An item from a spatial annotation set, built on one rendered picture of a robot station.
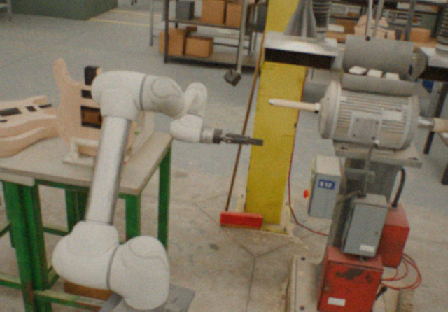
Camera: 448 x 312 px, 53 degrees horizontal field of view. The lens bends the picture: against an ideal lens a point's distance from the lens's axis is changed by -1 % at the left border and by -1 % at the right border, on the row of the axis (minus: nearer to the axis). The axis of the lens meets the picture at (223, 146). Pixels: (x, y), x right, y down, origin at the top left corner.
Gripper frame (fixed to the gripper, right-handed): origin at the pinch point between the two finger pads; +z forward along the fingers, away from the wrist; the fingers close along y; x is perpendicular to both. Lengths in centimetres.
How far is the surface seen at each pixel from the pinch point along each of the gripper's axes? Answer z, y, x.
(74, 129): -78, 27, 1
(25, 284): -101, 29, -81
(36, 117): -105, 10, -1
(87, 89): -71, 29, 20
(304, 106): 19.4, 10.1, 21.6
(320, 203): 30, 39, -10
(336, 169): 33.9, 36.3, 3.9
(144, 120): -54, 1, 3
